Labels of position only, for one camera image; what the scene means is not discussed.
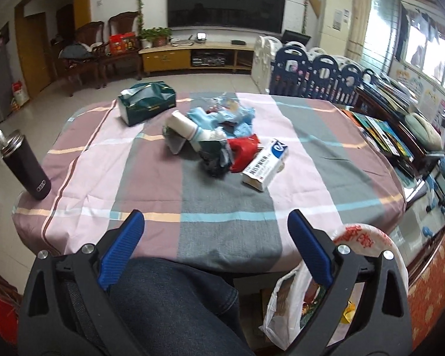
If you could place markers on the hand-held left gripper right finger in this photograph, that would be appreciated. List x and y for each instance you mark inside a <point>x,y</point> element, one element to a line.
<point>311,248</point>

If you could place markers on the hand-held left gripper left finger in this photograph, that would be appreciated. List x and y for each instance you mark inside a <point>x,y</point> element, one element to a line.
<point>122,248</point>

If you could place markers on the white plastic bag red print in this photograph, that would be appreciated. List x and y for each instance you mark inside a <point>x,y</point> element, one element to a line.
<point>282,315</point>

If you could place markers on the white medicine box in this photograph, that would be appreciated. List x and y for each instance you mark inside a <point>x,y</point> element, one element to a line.
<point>265,167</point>

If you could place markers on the dark green wrapper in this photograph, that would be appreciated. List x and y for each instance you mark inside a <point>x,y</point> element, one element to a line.
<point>213,159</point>

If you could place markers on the plaid pink grey tablecloth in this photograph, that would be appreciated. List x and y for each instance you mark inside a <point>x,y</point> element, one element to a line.
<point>226,230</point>

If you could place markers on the red plastic wrapper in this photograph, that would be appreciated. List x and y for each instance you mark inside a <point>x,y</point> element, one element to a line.
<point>243,152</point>

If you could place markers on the grey plastic wrapper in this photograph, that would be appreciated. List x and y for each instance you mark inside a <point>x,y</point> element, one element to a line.
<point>176,142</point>

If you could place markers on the black insulated bottle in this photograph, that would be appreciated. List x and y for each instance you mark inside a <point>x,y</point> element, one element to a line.
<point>26,170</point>

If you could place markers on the blue toy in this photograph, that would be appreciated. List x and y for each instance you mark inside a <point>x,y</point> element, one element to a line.
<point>434,204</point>

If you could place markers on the dark wooden side cabinet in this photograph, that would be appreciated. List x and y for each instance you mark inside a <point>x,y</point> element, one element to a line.
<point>419,163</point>

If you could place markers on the white paper roll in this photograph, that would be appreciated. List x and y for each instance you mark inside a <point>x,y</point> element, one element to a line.
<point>181,124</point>

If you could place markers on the pile of picture books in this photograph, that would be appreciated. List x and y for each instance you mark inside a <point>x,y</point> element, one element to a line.
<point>382,129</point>

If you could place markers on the green tissue box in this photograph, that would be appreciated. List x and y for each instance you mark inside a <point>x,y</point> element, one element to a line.
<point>148,107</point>

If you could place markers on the light blue plastic wrapper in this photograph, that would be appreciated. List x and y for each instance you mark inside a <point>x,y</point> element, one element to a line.
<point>241,118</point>

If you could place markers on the grey green cushion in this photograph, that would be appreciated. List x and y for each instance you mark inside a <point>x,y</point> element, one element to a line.
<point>424,131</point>

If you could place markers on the blue baby fence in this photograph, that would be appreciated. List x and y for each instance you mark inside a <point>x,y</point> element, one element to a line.
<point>319,78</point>

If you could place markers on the dark wooden armchair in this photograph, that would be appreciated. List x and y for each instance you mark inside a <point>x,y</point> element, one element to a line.
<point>122,63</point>
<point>85,70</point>

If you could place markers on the red and white bag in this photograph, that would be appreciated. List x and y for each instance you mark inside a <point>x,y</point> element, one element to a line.
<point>20,92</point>

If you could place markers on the white baby fence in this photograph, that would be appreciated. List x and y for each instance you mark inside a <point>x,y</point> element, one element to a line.
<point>261,63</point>

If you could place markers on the wooden television cabinet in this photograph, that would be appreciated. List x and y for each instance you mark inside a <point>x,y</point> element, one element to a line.
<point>163,59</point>

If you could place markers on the black bag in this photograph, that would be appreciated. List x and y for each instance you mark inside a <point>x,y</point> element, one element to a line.
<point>74,51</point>

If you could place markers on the red gift box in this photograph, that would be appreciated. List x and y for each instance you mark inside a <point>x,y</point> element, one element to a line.
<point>123,43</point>

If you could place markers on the black audio receiver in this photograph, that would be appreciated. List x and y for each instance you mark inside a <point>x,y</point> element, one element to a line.
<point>209,60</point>

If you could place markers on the black monitor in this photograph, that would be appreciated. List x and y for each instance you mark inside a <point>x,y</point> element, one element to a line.
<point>296,37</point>

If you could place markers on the green potted plant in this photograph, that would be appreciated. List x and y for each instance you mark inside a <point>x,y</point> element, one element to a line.
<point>157,37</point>

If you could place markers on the small black box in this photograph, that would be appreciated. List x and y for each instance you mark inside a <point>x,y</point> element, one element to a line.
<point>238,42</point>

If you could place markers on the small tabletop device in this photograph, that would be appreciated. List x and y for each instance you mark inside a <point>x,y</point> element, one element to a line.
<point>200,37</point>

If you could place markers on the white standing air conditioner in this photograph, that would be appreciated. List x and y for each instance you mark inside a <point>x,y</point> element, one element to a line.
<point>333,22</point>

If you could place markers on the beige curtain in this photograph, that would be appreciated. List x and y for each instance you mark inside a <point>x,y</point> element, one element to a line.
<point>359,18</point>

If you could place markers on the window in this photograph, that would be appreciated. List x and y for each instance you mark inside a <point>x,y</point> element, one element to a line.
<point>430,44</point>

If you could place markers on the green vine garland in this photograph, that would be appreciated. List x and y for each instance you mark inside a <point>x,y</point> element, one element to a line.
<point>139,0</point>
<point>306,3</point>

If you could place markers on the large black television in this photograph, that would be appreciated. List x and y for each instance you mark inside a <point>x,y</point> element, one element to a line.
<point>226,0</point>

